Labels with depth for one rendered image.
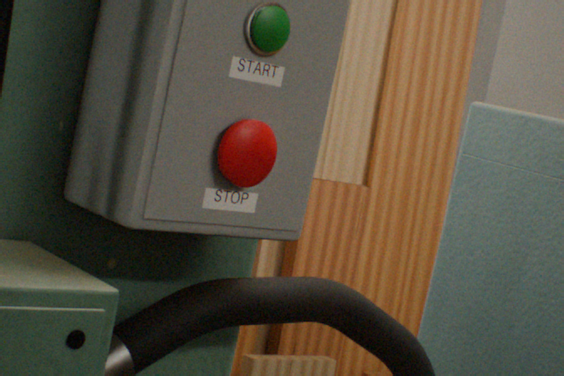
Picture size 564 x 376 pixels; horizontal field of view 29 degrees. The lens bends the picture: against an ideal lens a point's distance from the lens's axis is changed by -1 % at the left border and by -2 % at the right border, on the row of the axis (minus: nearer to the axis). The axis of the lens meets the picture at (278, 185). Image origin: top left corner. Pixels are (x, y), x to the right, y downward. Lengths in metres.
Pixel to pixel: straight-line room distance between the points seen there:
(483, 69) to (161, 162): 2.20
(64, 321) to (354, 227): 1.70
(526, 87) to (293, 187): 2.22
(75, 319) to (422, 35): 1.87
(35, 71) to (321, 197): 1.58
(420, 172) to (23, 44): 1.84
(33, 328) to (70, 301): 0.02
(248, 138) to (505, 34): 2.18
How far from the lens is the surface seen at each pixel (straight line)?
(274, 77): 0.49
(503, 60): 2.64
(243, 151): 0.47
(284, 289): 0.55
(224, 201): 0.49
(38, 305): 0.43
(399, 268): 2.30
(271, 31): 0.48
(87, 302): 0.44
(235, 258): 0.58
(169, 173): 0.47
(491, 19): 2.65
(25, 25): 0.49
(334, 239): 2.08
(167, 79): 0.46
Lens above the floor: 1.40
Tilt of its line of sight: 6 degrees down
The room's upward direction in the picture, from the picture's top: 12 degrees clockwise
